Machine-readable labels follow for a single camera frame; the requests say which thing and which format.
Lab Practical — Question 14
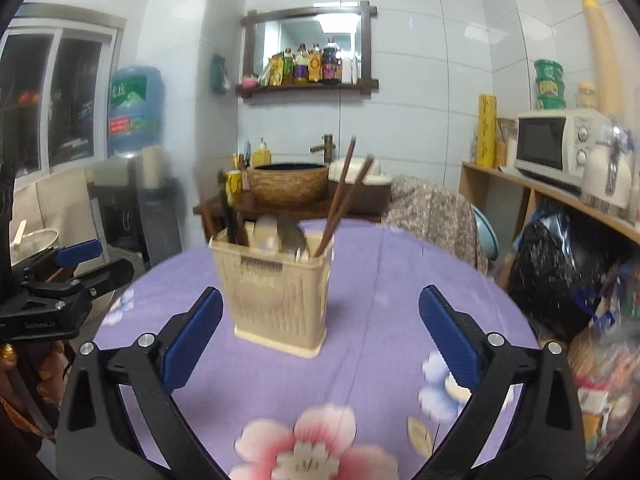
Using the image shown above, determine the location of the stack of green noodle cups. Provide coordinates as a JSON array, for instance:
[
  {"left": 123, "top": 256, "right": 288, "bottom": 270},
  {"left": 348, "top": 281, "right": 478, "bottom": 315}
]
[{"left": 532, "top": 59, "right": 567, "bottom": 111}]

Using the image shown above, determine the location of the person's left hand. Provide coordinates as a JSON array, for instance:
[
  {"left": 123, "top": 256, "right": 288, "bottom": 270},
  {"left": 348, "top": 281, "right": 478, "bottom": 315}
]
[{"left": 0, "top": 340, "right": 72, "bottom": 398}]

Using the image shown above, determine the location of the yellow cup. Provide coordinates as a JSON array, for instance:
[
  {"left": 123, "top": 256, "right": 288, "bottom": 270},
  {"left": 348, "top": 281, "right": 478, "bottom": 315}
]
[{"left": 225, "top": 170, "right": 246, "bottom": 206}]

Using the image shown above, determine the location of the dark water dispenser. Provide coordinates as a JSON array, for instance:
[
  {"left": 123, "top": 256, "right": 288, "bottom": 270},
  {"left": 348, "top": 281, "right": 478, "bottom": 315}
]
[{"left": 87, "top": 147, "right": 183, "bottom": 266}]

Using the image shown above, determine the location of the yellow soap bottle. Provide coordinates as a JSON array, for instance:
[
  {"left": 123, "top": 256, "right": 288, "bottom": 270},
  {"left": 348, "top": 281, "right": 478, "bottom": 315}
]
[{"left": 251, "top": 137, "right": 272, "bottom": 167}]

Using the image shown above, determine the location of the window with grey frame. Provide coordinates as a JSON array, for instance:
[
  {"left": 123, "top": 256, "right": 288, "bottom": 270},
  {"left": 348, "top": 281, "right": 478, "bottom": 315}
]
[{"left": 0, "top": 2, "right": 126, "bottom": 181}]

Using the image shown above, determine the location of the purple floral tablecloth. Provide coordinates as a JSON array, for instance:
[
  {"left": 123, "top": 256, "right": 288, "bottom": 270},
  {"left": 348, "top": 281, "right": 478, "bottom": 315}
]
[{"left": 92, "top": 217, "right": 543, "bottom": 480}]

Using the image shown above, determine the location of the beige perforated utensil holder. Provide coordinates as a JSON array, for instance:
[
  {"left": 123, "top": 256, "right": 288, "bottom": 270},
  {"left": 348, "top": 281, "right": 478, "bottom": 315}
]
[{"left": 209, "top": 230, "right": 335, "bottom": 359}]

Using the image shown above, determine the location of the person's left forearm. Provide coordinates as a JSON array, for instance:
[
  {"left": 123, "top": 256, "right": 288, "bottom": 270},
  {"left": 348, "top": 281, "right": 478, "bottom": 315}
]
[{"left": 0, "top": 390, "right": 58, "bottom": 480}]

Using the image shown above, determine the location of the white microwave oven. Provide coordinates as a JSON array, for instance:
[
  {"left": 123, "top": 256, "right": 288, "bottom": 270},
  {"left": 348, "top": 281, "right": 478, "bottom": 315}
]
[{"left": 514, "top": 108, "right": 613, "bottom": 192}]

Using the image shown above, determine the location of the white and brown cooker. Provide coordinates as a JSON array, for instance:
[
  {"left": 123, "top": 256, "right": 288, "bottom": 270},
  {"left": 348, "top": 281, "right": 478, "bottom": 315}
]
[{"left": 329, "top": 157, "right": 393, "bottom": 221}]

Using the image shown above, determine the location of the white bowl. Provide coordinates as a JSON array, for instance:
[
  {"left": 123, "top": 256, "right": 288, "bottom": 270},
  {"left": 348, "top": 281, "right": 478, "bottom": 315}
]
[{"left": 10, "top": 227, "right": 61, "bottom": 263}]

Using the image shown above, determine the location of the blue water jug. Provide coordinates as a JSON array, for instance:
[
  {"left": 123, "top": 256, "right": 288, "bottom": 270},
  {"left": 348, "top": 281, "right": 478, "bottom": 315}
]
[{"left": 106, "top": 65, "right": 166, "bottom": 158}]

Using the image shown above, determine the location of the green hanging packet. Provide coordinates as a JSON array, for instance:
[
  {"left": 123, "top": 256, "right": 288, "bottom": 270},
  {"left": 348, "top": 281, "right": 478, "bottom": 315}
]
[{"left": 211, "top": 52, "right": 231, "bottom": 93}]

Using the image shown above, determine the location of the tall yellow box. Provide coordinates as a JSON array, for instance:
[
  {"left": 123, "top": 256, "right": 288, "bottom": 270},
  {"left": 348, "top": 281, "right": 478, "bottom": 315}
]
[{"left": 475, "top": 92, "right": 498, "bottom": 168}]

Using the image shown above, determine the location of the light blue plastic basin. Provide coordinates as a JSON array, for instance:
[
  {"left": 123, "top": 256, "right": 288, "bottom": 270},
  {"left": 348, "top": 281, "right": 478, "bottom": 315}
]
[{"left": 470, "top": 205, "right": 499, "bottom": 262}]

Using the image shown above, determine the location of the light wooden shelf unit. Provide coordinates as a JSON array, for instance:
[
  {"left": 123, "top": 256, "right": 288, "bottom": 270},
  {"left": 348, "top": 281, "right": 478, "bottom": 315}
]
[{"left": 459, "top": 160, "right": 640, "bottom": 281}]

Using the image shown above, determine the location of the row of condiment bottles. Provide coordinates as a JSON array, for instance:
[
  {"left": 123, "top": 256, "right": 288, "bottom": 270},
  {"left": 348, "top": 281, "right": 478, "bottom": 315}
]
[{"left": 257, "top": 37, "right": 361, "bottom": 87}]

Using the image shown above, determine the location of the bronze faucet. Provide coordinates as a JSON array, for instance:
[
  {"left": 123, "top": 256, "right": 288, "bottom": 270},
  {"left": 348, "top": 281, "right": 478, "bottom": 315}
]
[{"left": 310, "top": 133, "right": 335, "bottom": 165}]

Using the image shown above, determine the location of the brown wooden chopstick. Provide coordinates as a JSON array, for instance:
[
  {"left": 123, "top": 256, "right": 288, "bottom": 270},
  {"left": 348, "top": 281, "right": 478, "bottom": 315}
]
[
  {"left": 312, "top": 156, "right": 376, "bottom": 258},
  {"left": 320, "top": 135, "right": 357, "bottom": 256}
]

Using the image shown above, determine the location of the wooden framed mirror with shelf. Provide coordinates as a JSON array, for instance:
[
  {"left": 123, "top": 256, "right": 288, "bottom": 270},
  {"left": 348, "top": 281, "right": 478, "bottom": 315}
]
[{"left": 240, "top": 1, "right": 379, "bottom": 103}]

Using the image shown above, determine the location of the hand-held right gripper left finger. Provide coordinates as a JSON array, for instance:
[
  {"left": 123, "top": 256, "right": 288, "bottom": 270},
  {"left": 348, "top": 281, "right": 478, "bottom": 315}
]
[{"left": 55, "top": 286, "right": 224, "bottom": 480}]

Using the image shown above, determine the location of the plastic bag of packets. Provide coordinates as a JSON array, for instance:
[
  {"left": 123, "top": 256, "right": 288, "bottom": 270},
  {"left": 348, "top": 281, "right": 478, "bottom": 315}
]
[{"left": 570, "top": 255, "right": 640, "bottom": 466}]

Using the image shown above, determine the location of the woven brown wash basin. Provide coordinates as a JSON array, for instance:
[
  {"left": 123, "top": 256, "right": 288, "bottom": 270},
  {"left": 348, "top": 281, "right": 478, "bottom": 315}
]
[{"left": 247, "top": 161, "right": 331, "bottom": 207}]

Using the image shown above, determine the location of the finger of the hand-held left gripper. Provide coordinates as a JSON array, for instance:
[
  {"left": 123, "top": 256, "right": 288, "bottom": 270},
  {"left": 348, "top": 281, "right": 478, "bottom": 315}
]
[
  {"left": 74, "top": 258, "right": 136, "bottom": 311},
  {"left": 20, "top": 239, "right": 104, "bottom": 281}
]

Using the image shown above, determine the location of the tall beige roll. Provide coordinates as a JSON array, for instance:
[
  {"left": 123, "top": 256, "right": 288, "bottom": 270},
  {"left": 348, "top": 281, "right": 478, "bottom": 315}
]
[{"left": 577, "top": 0, "right": 626, "bottom": 116}]

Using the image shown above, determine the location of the black plastic bag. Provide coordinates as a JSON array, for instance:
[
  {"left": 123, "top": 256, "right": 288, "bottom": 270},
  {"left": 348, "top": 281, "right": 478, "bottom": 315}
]
[{"left": 507, "top": 205, "right": 626, "bottom": 341}]

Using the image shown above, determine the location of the grey floral cloth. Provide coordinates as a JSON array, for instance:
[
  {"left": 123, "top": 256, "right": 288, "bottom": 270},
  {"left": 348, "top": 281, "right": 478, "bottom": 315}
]
[{"left": 382, "top": 175, "right": 488, "bottom": 273}]

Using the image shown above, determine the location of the translucent plastic spoon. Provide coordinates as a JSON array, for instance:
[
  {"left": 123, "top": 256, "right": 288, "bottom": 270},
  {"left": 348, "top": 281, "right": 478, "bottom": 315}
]
[{"left": 251, "top": 215, "right": 281, "bottom": 252}]

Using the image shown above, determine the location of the dark wooden washstand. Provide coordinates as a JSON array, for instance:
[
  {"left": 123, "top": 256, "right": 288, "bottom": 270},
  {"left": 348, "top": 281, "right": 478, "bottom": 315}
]
[{"left": 192, "top": 195, "right": 386, "bottom": 246}]

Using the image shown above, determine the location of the metal spoon with patterned handle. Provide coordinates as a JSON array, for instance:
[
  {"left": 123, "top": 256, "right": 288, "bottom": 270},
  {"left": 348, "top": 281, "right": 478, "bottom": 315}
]
[{"left": 277, "top": 219, "right": 308, "bottom": 262}]

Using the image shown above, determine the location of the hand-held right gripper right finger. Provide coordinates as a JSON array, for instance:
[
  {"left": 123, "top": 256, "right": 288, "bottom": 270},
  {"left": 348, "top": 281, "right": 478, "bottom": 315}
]
[{"left": 412, "top": 284, "right": 587, "bottom": 480}]

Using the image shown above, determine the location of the dark chopstick with gold band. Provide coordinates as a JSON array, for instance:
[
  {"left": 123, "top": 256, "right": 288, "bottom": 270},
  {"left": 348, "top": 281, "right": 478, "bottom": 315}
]
[{"left": 219, "top": 195, "right": 236, "bottom": 243}]

